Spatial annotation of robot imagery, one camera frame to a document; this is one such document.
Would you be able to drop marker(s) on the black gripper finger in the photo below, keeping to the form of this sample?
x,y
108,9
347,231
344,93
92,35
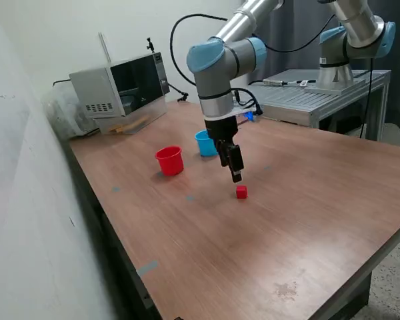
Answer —
x,y
236,161
222,153

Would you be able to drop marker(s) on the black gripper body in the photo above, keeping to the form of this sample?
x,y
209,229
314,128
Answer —
x,y
221,130

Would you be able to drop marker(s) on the small red cube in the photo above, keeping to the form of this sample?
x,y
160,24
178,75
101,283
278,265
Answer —
x,y
241,192

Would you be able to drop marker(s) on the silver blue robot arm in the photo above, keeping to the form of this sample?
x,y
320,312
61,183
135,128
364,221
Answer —
x,y
213,83

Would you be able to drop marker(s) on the blue plastic cup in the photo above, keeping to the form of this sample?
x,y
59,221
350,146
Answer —
x,y
203,146

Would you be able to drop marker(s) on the red plastic cup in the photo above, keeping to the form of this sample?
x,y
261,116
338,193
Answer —
x,y
170,163

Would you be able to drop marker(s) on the metal robot mounting table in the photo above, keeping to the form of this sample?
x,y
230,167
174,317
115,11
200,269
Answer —
x,y
286,100

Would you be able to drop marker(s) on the wooden stick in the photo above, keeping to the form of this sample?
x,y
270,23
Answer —
x,y
130,125

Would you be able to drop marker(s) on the dark grey curtain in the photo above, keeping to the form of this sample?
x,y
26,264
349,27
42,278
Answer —
x,y
293,65

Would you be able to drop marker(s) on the silver microwave oven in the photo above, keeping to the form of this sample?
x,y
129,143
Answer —
x,y
93,86

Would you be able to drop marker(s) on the long tape strip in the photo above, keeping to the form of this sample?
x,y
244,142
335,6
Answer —
x,y
146,268

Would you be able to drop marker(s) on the thin white rod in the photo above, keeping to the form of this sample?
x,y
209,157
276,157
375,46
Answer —
x,y
105,48

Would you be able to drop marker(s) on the crumpled clear plastic bag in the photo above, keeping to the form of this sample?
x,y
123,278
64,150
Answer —
x,y
63,116

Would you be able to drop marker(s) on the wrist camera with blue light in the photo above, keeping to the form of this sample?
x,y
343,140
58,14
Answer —
x,y
250,115

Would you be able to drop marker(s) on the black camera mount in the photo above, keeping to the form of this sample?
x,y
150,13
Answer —
x,y
150,45

